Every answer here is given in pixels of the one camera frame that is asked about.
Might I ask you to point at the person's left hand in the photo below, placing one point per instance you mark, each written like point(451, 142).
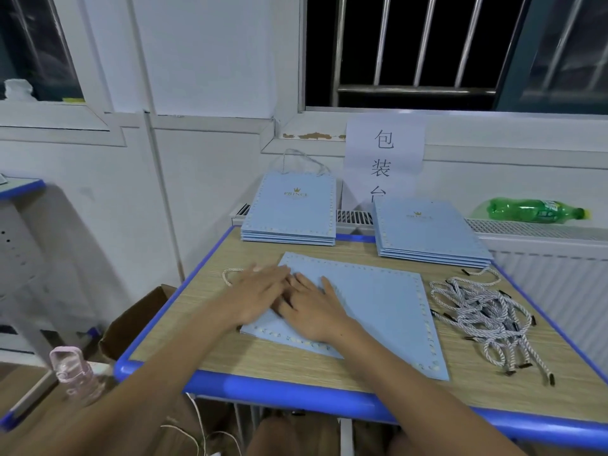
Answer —
point(252, 294)

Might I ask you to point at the teal framed sliding window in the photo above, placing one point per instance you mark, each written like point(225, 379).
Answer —
point(560, 52)

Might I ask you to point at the metal window grille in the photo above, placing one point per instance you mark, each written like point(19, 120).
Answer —
point(418, 90)

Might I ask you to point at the pink water bottle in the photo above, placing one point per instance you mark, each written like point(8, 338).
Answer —
point(74, 373)

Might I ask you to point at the stack of blue paper bags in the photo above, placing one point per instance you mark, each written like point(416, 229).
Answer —
point(427, 228)

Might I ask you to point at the person's right forearm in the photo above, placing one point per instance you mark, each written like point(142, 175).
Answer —
point(427, 403)

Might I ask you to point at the white paper sign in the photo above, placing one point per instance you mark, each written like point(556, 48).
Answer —
point(382, 156)

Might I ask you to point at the person's left forearm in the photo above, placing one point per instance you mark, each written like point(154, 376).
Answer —
point(123, 394)

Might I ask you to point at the grey metal desk blue edge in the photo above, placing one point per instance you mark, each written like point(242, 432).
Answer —
point(24, 270)

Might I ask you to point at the blue-edged wooden desk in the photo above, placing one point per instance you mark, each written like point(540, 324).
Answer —
point(190, 346)

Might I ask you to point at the person's right hand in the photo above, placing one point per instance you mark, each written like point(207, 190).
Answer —
point(315, 313)

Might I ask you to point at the brown cardboard box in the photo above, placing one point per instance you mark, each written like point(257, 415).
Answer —
point(133, 323)

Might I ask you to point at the white radiator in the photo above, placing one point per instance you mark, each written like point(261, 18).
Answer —
point(560, 289)

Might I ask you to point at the person's leg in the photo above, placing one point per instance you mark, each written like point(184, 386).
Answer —
point(290, 439)

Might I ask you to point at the white framed window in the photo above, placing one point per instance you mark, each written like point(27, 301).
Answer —
point(47, 114)

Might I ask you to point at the stack of finished blue bags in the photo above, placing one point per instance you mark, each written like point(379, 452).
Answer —
point(389, 308)

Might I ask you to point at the small white container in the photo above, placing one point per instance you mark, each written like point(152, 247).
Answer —
point(19, 90)

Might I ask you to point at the green plastic bottle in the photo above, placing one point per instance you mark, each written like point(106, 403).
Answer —
point(532, 211)

